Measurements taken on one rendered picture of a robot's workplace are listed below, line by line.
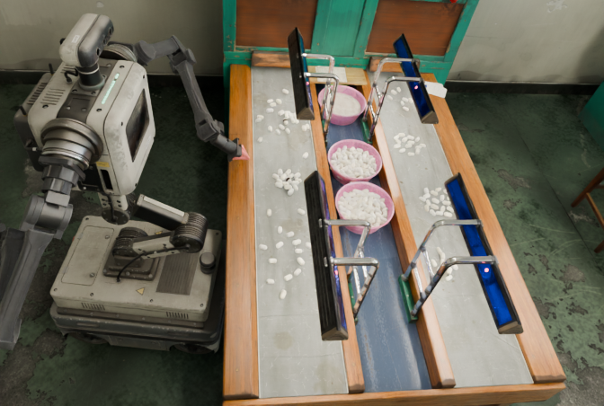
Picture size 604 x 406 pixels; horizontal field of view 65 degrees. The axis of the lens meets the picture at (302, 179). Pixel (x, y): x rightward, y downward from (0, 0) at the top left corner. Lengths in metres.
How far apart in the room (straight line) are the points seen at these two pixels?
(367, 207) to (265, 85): 0.95
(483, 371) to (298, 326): 0.68
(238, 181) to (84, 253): 0.76
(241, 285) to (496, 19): 2.94
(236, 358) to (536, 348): 1.10
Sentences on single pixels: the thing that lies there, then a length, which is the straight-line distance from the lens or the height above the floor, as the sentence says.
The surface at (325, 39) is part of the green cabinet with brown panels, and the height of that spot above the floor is 0.94.
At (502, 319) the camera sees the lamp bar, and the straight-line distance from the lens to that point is 1.66.
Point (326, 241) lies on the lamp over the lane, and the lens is 1.56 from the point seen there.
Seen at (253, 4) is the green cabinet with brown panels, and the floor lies 1.12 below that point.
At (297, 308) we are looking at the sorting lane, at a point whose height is 0.74.
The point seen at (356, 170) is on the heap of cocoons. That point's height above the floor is 0.74.
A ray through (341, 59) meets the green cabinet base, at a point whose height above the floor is 0.82.
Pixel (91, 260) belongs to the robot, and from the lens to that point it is 2.33.
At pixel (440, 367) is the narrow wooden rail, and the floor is 0.76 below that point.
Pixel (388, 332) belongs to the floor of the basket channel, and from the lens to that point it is 1.95.
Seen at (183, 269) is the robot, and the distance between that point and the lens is 2.23.
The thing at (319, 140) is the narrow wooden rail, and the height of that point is 0.76.
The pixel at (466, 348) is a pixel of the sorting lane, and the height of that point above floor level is 0.74.
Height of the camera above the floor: 2.39
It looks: 48 degrees down
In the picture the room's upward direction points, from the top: 10 degrees clockwise
